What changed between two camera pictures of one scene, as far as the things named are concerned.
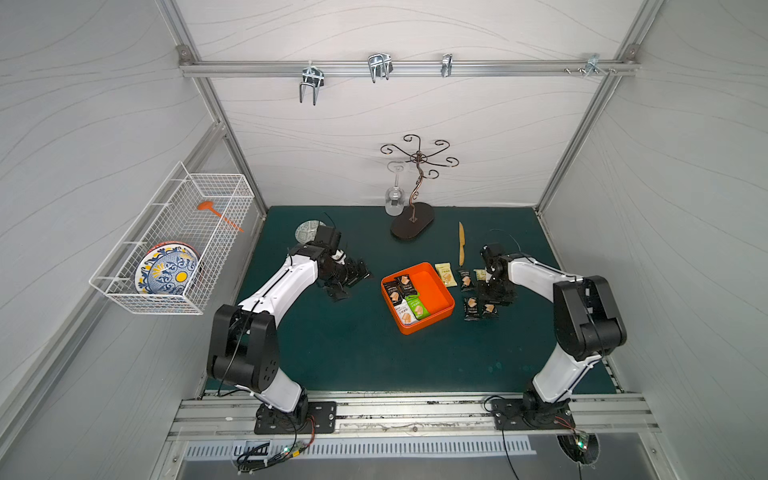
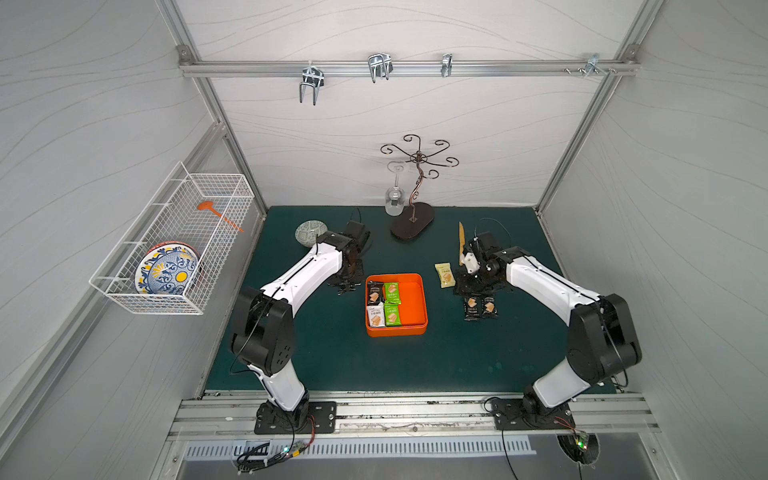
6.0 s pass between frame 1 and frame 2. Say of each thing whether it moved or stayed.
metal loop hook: stayed
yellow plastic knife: stayed
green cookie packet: moved
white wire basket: stayed
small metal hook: stayed
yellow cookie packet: stayed
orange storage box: moved
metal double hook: stayed
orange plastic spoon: stayed
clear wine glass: stayed
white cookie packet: moved
